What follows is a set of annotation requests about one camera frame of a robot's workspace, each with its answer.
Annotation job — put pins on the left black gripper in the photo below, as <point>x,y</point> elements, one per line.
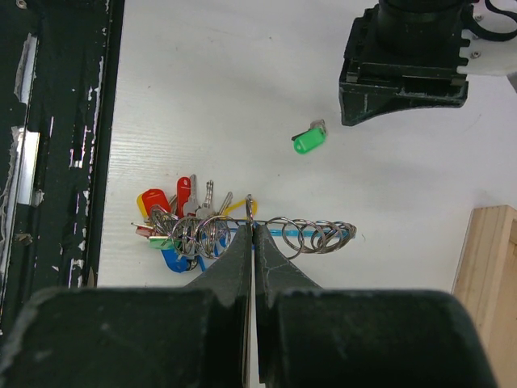
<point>402,56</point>

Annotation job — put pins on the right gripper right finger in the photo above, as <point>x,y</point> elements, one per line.
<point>314,337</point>

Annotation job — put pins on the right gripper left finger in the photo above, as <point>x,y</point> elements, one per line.
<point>193,336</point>

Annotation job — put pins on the metal key organizer with keys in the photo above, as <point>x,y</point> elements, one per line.
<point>189,232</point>

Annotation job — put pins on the key with green tag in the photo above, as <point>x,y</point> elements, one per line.
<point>310,139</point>

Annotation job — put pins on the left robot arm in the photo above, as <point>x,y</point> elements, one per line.
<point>403,55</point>

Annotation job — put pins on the wooden clothes rack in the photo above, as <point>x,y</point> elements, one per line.
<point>486,285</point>

